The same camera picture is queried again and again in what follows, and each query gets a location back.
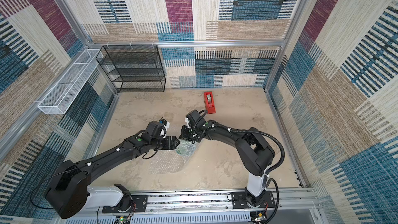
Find red tape dispenser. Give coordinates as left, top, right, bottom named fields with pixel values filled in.
left=204, top=91, right=216, bottom=114

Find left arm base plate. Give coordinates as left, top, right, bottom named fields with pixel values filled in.
left=102, top=195, right=148, bottom=214

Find white wire mesh basket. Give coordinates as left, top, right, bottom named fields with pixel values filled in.
left=38, top=49, right=100, bottom=115

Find black corrugated cable conduit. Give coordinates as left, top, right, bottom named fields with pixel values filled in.
left=198, top=109, right=286, bottom=224

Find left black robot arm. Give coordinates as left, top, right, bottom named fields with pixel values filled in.
left=45, top=135, right=180, bottom=219

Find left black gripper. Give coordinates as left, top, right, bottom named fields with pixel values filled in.
left=151, top=136, right=182, bottom=151

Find green leaf pattern bowl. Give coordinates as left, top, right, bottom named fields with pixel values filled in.
left=176, top=141, right=197, bottom=157

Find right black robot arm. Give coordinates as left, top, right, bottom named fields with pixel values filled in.
left=180, top=121, right=275, bottom=207

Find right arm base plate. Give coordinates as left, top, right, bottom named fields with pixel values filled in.
left=227, top=190, right=276, bottom=209

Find white slotted cable duct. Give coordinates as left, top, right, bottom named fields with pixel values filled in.
left=65, top=212, right=251, bottom=224

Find aluminium mounting rail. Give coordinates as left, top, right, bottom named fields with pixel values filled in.
left=55, top=188, right=318, bottom=215

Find black wire mesh shelf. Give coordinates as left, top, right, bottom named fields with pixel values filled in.
left=96, top=45, right=166, bottom=93

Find clear bubble wrap sheet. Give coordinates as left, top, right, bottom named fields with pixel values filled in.
left=149, top=149, right=194, bottom=174

